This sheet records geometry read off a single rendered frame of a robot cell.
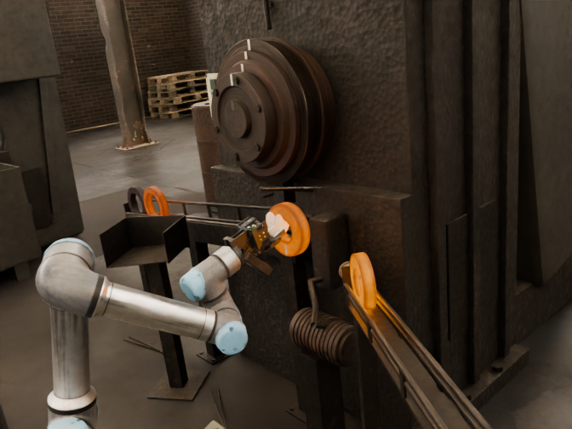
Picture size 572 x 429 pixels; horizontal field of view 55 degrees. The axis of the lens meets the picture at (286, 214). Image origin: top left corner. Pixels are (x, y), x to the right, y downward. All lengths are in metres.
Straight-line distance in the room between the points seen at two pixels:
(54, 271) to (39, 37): 3.14
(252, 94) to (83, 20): 10.84
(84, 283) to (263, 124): 0.73
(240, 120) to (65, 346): 0.82
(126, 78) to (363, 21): 7.31
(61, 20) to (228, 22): 10.23
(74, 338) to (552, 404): 1.64
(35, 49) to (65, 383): 3.08
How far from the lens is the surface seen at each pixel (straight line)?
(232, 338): 1.31
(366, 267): 1.43
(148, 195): 2.70
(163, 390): 2.47
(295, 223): 1.52
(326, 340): 1.64
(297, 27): 1.86
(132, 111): 8.83
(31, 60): 4.25
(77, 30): 12.36
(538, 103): 2.23
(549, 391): 2.36
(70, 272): 1.27
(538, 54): 2.20
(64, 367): 1.48
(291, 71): 1.67
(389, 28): 1.61
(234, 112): 1.76
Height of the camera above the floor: 1.34
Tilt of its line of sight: 18 degrees down
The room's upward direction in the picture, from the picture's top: 6 degrees counter-clockwise
